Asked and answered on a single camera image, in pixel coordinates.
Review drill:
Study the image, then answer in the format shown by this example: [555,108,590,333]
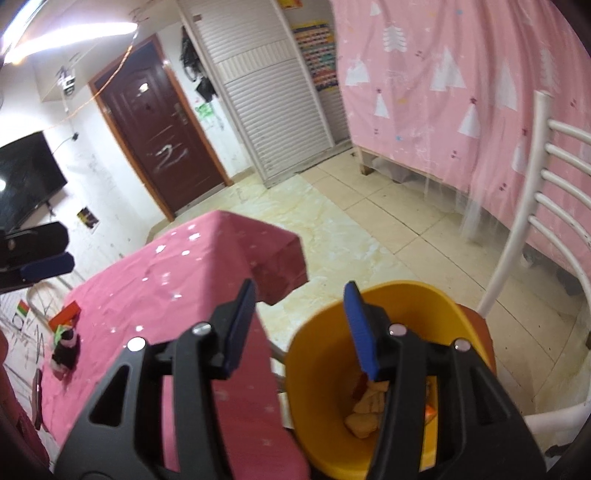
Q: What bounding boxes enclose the white security camera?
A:
[57,66,76,97]

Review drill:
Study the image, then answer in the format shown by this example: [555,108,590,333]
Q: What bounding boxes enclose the orange flat box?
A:
[48,301,81,332]

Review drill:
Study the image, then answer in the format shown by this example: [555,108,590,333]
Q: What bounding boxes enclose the small dark wall picture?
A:
[77,207,99,231]

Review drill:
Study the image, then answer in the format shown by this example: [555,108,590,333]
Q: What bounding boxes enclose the green knitted item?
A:
[53,325,71,346]

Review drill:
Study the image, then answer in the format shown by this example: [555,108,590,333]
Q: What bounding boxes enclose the orange cardboard box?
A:
[425,401,438,425]

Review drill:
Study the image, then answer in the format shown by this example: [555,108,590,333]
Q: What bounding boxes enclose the yellow plastic trash bin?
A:
[284,280,496,479]

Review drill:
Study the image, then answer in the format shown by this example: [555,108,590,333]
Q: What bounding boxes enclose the black bags hanging on wall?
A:
[180,26,217,103]

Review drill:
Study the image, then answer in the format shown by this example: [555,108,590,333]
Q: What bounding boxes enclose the white louvered wardrobe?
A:
[177,1,352,187]

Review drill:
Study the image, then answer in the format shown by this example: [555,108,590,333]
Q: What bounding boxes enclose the white metal folding frame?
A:
[26,277,73,321]

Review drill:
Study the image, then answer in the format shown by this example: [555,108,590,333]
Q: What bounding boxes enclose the dark brown wooden door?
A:
[89,35,232,221]

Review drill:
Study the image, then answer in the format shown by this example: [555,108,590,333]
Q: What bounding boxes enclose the black wall television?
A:
[0,131,67,232]

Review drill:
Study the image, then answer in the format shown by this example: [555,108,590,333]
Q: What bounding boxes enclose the white metal chair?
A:
[476,90,591,451]

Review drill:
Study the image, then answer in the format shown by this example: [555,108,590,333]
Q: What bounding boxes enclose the black white sock toy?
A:
[50,326,80,379]

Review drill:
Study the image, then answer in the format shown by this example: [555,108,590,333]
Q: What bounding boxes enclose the colourful wall chart poster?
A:
[293,21,339,92]

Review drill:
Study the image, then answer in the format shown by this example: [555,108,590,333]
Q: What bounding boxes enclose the pink tree-print curtain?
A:
[329,0,591,278]

